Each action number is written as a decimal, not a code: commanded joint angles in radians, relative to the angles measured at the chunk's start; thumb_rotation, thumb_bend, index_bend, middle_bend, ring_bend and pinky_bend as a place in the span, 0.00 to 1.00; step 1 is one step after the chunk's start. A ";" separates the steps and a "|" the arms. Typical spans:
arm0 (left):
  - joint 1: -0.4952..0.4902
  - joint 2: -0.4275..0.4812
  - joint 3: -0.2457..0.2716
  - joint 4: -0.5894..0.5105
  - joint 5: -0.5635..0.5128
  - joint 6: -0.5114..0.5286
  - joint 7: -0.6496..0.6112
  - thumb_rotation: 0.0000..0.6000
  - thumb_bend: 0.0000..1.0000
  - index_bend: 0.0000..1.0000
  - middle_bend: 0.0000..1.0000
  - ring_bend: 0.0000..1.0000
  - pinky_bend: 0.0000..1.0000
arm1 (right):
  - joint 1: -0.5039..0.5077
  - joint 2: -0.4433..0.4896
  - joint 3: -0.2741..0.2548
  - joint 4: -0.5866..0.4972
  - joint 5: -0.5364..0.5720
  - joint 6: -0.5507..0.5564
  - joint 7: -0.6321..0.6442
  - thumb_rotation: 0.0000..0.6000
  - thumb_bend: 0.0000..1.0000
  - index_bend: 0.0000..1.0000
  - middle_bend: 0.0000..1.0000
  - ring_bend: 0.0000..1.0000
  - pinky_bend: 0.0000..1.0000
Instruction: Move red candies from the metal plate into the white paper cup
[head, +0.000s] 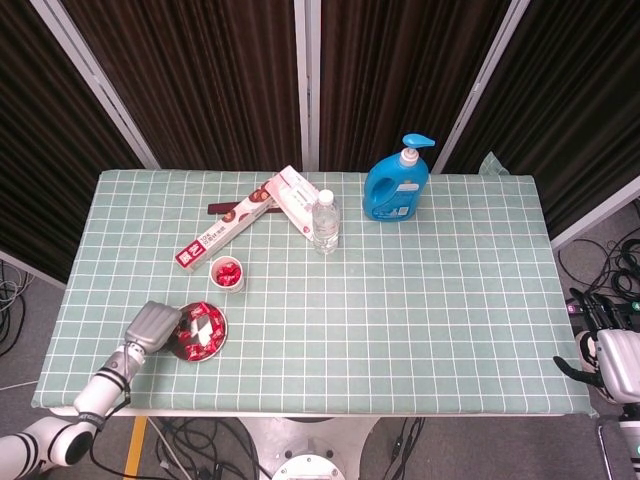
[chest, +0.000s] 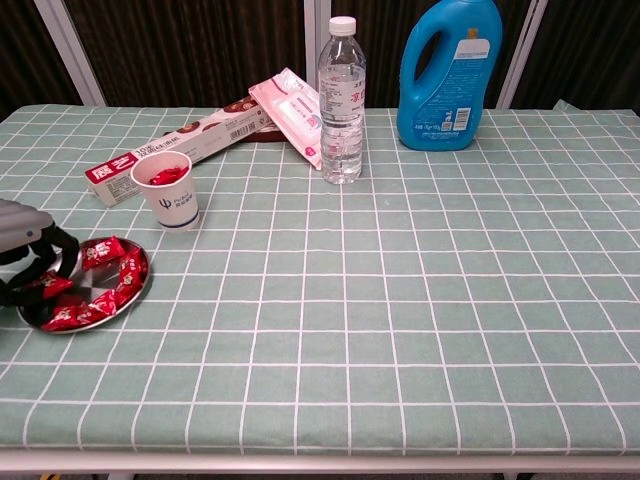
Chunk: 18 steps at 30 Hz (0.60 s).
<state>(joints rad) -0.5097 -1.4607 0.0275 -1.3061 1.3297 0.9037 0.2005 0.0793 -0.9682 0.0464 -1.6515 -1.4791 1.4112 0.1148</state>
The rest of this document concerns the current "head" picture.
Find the green checked tablecloth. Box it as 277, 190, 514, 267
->
30, 152, 596, 417

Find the pink wet wipes pack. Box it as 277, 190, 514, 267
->
263, 164, 321, 241

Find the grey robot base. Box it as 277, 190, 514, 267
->
234, 415, 381, 480

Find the round steel plate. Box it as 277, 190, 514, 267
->
169, 301, 230, 364

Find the heap of red candies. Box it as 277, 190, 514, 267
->
178, 301, 225, 361

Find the black power strip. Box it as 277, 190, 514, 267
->
564, 297, 640, 317

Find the blue pump detergent bottle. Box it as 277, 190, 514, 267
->
363, 132, 437, 222

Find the grey floor cable bundle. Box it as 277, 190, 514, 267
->
0, 259, 36, 356

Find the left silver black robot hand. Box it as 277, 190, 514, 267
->
123, 299, 190, 354

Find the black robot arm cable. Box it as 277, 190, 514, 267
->
88, 384, 134, 480

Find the black floor cable bundle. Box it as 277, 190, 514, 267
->
147, 417, 271, 480
557, 199, 640, 301

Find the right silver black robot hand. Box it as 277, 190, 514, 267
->
552, 287, 640, 405

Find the white paper cup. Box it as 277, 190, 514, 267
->
208, 255, 246, 295

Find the long white red baking-paper box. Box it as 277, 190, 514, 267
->
173, 175, 282, 274

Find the dark fabric partition screen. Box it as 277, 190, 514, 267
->
307, 0, 531, 174
0, 0, 161, 284
432, 0, 640, 251
29, 0, 309, 171

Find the yellow floor tape strip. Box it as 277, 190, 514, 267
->
123, 417, 149, 480

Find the clear plastic water bottle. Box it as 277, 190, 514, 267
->
311, 188, 342, 256

